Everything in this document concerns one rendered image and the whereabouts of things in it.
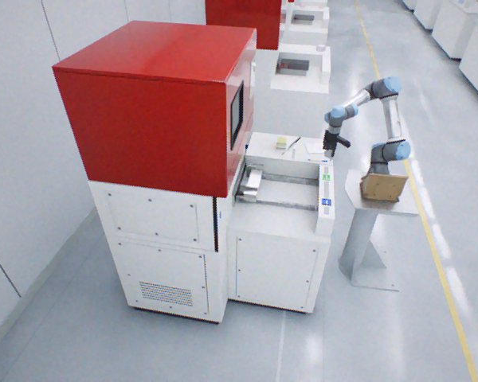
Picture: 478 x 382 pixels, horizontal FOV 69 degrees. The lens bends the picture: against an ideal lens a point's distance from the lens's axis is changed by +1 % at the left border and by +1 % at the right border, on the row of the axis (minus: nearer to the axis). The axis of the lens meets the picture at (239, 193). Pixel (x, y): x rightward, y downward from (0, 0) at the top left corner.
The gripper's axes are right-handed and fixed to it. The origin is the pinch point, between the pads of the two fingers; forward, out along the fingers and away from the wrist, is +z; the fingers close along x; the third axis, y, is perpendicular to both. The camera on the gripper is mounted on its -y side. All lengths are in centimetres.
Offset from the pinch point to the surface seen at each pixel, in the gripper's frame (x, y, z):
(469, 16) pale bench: -581, -262, 28
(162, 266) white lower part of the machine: 66, 95, 49
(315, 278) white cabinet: 46, 0, 63
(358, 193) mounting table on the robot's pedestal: -5.0, -23.1, 28.7
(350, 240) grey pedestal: -7, -28, 77
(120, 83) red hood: 65, 98, -67
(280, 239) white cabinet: 46, 26, 32
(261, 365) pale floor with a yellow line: 86, 27, 110
